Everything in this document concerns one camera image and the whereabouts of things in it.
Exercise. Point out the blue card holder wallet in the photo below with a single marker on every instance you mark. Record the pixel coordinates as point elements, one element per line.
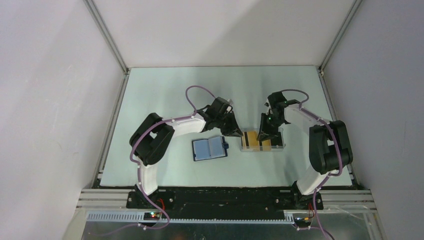
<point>209,148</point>

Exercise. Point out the clear plastic card tray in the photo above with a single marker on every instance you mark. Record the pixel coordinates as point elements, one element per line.
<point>273,150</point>

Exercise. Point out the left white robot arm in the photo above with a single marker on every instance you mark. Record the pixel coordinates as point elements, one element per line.
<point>152,138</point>

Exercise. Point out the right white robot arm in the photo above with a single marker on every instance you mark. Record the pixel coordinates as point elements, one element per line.
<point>329,144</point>

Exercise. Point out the left controller board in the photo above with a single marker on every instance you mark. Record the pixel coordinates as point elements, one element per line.
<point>152,216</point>

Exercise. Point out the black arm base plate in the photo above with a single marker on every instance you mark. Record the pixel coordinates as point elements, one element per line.
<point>225,203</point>

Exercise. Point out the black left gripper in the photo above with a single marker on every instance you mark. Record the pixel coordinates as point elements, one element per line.
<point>233,130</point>

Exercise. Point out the right controller board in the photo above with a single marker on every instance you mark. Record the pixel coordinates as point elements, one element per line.
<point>303,219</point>

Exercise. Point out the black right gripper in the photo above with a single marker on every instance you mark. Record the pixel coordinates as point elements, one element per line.
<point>265,132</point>

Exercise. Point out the controller board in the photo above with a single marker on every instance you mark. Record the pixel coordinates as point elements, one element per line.
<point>152,216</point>
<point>303,219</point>

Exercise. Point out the grey cable duct strip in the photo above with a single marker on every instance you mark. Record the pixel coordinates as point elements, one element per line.
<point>139,217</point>

